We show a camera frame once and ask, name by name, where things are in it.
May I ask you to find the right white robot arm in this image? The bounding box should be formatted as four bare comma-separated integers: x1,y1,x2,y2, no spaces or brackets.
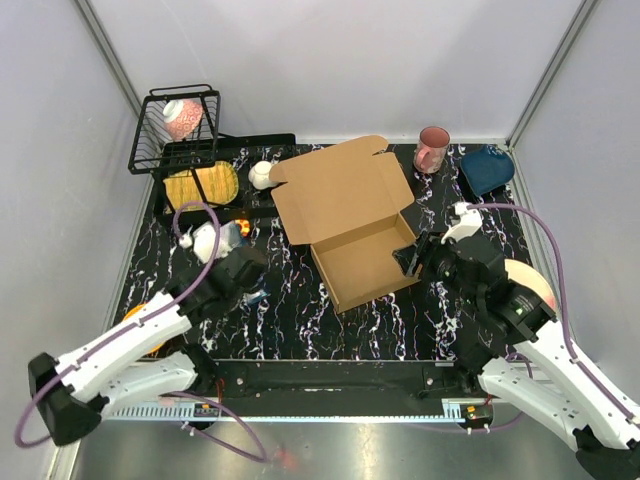
393,232,639,479

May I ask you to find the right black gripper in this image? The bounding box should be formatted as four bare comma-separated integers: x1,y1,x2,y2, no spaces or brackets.
391,227,483,308

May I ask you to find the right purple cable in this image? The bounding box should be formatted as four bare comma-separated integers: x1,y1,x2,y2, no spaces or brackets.
409,202,640,434

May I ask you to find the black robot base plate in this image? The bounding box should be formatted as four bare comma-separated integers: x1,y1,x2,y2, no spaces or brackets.
187,360,488,422

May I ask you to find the pink cream round plate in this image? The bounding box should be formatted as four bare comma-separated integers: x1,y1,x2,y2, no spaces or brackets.
505,259,558,312

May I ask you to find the blue grey carton box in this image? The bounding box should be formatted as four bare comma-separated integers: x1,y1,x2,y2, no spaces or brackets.
216,221,268,306

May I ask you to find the pink ceramic mug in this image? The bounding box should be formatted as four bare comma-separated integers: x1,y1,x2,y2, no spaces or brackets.
413,126,450,174

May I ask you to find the yellow woven plate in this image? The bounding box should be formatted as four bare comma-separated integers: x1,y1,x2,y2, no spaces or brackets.
163,161,239,213

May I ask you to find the pink patterned bowl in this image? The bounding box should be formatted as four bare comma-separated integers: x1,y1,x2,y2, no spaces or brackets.
162,99,203,141

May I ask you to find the black wire dish rack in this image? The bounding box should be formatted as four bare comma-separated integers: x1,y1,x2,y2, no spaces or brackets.
128,84,296,225

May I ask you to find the orange round bowl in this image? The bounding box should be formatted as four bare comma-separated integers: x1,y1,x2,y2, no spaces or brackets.
122,303,165,360

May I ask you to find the dark blue dish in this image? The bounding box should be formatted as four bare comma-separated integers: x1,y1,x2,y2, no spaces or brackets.
460,145,515,197

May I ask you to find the red yellow flower toy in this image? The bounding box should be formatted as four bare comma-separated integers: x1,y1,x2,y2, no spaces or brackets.
235,219,251,240

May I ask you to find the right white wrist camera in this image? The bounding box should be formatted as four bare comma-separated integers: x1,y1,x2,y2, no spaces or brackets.
440,202,483,245

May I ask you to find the brown cardboard box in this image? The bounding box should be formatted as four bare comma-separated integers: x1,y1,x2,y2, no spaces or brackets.
269,135,418,313

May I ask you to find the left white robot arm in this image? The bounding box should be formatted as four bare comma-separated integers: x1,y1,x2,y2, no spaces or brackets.
28,246,268,446

